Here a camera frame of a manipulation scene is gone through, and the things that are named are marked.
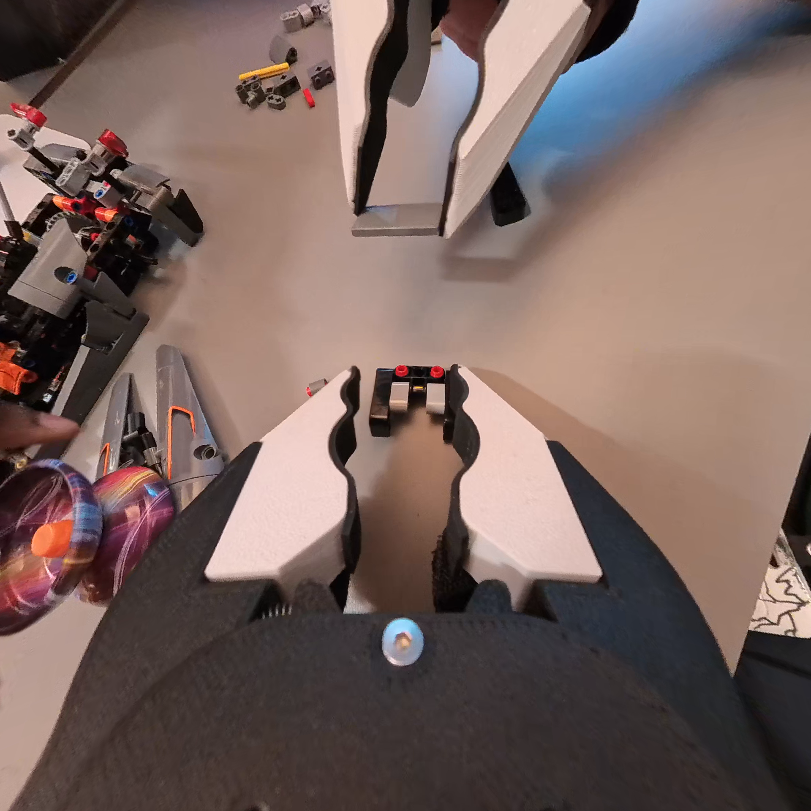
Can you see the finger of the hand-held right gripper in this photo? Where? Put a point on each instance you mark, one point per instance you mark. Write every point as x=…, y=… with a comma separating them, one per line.
x=526, y=76
x=351, y=76

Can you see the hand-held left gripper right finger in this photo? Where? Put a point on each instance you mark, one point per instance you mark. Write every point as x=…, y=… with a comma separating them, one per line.
x=526, y=500

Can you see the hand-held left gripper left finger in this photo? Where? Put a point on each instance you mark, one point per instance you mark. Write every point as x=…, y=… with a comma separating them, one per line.
x=285, y=494

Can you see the small black lego assembly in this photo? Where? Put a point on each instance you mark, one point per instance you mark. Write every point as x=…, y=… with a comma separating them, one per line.
x=380, y=412

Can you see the dark grey lego plate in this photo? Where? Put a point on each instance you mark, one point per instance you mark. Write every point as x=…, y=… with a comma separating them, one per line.
x=399, y=218

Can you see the purple swirl yo-yo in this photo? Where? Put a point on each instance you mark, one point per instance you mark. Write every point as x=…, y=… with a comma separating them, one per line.
x=127, y=519

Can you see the pile of small lego pieces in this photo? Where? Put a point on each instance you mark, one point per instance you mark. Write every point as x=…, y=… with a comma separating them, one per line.
x=284, y=85

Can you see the grey lego pin red tip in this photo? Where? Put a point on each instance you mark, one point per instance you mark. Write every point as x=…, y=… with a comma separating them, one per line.
x=317, y=386

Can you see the black lego slope piece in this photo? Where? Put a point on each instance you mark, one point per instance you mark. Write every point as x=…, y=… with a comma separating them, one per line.
x=509, y=203

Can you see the grey lego fin assembly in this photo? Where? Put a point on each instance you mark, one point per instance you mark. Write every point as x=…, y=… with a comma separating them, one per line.
x=184, y=393

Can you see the grey black lego car model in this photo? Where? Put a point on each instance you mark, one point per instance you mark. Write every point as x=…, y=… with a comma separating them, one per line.
x=57, y=266

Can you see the person's right hand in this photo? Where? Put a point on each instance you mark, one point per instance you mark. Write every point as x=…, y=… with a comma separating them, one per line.
x=462, y=31

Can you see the black white patterned paper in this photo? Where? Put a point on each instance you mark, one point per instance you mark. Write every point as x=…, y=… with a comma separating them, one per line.
x=782, y=595

